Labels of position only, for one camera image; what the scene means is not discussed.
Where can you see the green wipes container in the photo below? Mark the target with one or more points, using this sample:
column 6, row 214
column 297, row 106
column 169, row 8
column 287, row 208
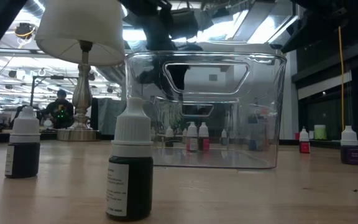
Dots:
column 320, row 132

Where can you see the small teal dropper bottle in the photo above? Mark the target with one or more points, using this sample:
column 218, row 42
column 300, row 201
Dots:
column 224, row 140

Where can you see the small dark dropper bottle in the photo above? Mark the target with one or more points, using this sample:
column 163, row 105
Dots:
column 132, row 186
column 169, row 141
column 25, row 161

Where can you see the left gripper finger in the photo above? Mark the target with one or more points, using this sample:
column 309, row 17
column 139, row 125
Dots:
column 176, row 74

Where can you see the black metal stand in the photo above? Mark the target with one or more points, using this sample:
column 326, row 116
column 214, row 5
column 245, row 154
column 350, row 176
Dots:
column 32, row 93

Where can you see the clear plastic bin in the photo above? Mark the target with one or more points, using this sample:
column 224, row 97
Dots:
column 259, row 140

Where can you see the small green dropper bottle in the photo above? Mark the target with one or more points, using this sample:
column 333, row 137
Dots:
column 184, row 137

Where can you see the tall red squeeze bottle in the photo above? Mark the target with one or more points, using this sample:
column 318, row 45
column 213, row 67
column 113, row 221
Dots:
column 261, row 109

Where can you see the table lamp white shade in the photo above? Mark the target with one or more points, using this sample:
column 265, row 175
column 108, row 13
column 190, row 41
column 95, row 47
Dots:
column 79, row 25

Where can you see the red box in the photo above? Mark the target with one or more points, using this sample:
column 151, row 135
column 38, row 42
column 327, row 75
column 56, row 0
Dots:
column 297, row 136

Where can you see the tall blue squeeze bottle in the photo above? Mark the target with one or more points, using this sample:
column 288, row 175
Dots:
column 253, row 145

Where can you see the grey cloth cover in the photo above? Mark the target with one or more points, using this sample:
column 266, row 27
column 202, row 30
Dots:
column 113, row 112

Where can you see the person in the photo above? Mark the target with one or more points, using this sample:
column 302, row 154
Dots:
column 59, row 110

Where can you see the small purple dropper bottle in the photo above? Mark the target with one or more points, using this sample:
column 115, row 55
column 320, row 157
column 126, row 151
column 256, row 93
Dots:
column 350, row 155

